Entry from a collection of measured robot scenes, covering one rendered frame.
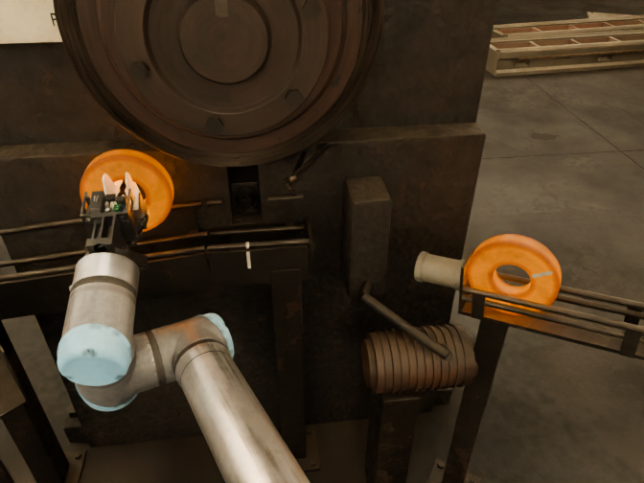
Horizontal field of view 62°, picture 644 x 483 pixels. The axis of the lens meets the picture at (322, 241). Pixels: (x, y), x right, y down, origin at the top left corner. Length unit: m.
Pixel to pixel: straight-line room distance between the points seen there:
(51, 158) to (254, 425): 0.63
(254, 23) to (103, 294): 0.41
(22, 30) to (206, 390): 0.65
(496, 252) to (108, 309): 0.63
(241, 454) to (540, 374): 1.31
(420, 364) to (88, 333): 0.62
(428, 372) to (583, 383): 0.86
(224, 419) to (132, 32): 0.51
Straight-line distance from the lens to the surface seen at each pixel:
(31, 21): 1.05
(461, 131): 1.12
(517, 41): 4.59
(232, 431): 0.72
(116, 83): 0.89
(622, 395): 1.91
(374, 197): 1.00
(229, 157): 0.93
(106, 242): 0.84
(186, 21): 0.77
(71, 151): 1.10
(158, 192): 1.00
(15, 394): 1.03
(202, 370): 0.81
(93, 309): 0.78
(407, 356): 1.09
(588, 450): 1.73
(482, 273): 1.01
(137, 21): 0.78
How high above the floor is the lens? 1.32
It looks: 36 degrees down
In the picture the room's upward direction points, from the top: straight up
